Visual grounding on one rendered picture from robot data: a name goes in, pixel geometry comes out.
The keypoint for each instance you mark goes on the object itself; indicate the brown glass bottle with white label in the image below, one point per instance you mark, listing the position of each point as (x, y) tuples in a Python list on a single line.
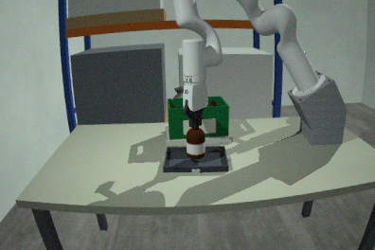
[(196, 142)]

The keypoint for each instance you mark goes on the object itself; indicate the green plastic crate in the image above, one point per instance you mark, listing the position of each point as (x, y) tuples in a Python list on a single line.
[(215, 119)]

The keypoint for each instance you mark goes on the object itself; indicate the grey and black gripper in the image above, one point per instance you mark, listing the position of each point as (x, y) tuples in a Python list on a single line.
[(194, 100)]

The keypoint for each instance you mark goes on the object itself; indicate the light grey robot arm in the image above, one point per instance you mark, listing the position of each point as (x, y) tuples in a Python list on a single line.
[(202, 53)]

